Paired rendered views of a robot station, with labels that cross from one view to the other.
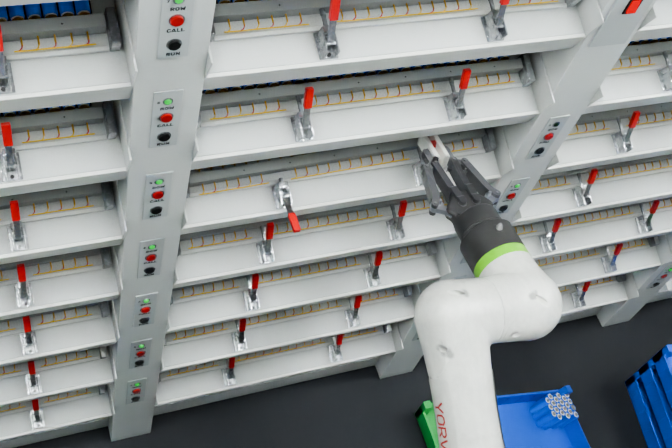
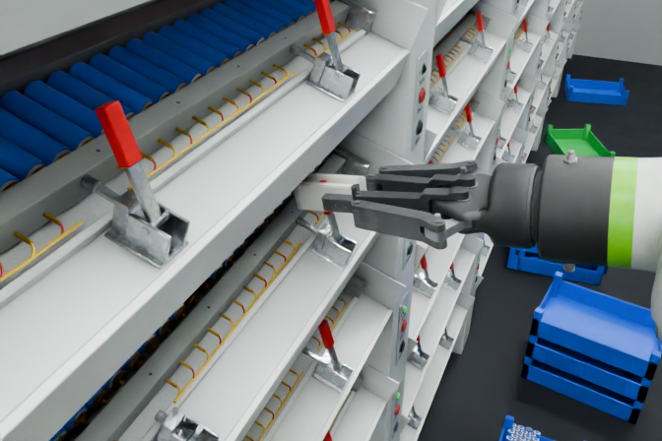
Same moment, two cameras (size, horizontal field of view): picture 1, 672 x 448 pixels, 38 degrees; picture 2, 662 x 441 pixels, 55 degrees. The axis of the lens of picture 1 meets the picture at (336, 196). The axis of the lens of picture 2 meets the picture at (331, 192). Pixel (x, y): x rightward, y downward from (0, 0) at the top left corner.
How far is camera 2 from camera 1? 115 cm
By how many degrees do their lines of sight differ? 31
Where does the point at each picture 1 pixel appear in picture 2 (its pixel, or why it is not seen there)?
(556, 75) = not seen: outside the picture
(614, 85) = not seen: hidden behind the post
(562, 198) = not seen: hidden behind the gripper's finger
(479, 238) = (570, 194)
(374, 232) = (314, 401)
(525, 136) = (405, 106)
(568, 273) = (436, 315)
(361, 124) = (242, 170)
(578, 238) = (436, 264)
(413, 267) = (356, 417)
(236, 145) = (20, 378)
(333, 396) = not seen: outside the picture
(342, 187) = (260, 347)
